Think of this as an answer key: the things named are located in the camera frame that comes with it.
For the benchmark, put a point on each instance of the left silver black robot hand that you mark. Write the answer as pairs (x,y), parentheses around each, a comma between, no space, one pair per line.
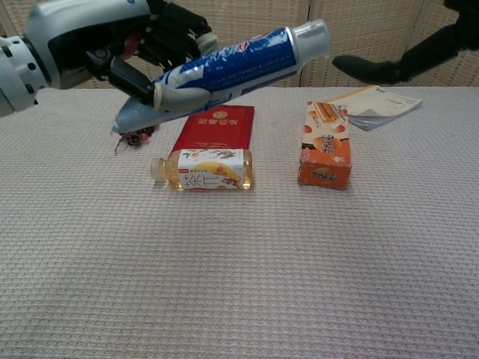
(75,22)

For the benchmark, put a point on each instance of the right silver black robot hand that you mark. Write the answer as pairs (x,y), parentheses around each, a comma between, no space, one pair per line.
(374,71)

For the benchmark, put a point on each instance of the blue white toothpaste tube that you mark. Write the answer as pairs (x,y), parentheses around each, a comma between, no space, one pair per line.
(254,56)

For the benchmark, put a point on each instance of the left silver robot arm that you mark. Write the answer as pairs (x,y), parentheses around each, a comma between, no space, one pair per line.
(15,75)

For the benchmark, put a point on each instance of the white notebook with yellow spine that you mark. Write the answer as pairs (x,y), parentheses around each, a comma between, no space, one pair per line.
(381,106)

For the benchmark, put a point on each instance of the orange biscuit box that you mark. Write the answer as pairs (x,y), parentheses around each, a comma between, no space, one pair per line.
(323,149)

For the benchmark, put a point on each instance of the dark red grape bunch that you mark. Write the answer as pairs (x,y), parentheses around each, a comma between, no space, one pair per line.
(132,139)

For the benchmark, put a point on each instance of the red certificate folder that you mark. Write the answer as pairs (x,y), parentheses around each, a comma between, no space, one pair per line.
(221,127)

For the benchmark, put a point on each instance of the tea bottle with white label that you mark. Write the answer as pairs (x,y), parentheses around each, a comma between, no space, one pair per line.
(209,170)

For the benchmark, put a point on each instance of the light woven tablecloth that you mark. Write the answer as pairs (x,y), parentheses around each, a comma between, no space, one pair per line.
(239,280)

